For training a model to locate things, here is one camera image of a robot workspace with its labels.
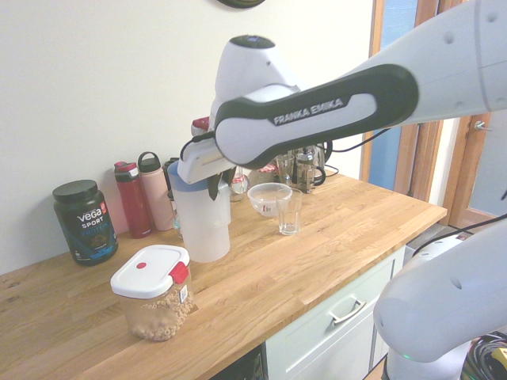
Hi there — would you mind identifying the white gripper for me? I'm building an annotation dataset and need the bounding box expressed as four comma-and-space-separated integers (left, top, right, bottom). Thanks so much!
177, 136, 237, 202

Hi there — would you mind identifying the translucent pitcher with blue lid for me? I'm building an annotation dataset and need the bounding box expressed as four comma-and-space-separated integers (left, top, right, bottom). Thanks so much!
166, 160, 233, 264

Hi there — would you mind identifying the dark red water bottle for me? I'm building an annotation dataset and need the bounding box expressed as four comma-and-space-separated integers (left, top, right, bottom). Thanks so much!
113, 160, 153, 239

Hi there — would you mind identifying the jam jar red checkered lid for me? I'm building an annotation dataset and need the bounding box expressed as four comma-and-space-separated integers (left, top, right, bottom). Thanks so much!
231, 175, 249, 203

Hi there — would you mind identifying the small jar red checkered lid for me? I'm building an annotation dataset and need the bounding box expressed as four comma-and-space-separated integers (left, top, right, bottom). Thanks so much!
256, 165, 277, 186

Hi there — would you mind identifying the clear plastic bowl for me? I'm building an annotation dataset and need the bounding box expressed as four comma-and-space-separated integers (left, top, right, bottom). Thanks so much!
247, 182, 294, 218

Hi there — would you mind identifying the black shaker bottle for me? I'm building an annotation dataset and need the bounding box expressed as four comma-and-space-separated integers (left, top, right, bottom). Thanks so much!
162, 157, 180, 186

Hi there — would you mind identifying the pink bottle with black cap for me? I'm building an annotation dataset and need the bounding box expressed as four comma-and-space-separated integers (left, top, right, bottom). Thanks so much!
137, 151, 174, 231

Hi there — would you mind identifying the clear ribbed drinking glass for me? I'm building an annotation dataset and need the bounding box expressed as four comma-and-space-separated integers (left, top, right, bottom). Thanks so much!
275, 188, 304, 237

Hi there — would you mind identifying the glass French press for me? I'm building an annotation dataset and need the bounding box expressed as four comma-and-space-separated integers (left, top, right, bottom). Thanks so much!
292, 145, 326, 194

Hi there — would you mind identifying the stainless steel kettle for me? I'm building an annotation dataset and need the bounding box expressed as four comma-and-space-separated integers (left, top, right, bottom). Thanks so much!
312, 140, 334, 167

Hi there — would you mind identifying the cereal container with white lid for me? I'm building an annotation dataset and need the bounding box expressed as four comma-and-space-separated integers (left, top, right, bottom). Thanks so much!
110, 244, 196, 342

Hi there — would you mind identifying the black Vega protein tub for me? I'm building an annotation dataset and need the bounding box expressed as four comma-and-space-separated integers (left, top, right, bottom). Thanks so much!
52, 179, 120, 267

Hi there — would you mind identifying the black glass-front appliance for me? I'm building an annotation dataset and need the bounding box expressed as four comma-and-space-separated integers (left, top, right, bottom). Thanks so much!
205, 344, 265, 380

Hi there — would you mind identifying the pale green cabinet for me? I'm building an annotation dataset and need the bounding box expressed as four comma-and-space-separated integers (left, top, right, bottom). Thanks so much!
265, 245, 409, 380

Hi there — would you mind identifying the black camera cable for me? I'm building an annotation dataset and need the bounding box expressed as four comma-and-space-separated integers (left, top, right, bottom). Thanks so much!
181, 125, 507, 257

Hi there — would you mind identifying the black wall clock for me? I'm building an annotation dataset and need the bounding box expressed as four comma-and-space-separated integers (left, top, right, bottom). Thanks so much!
215, 0, 267, 9

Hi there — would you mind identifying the metal drawer handle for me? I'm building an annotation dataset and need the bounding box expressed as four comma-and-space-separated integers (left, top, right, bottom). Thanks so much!
327, 298, 368, 326

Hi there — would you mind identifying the wooden door frame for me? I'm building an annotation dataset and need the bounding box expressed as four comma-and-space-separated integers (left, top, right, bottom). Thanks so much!
372, 0, 460, 217

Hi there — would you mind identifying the black coiled cable bundle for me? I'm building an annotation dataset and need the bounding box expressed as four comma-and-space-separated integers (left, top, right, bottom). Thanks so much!
467, 332, 507, 380

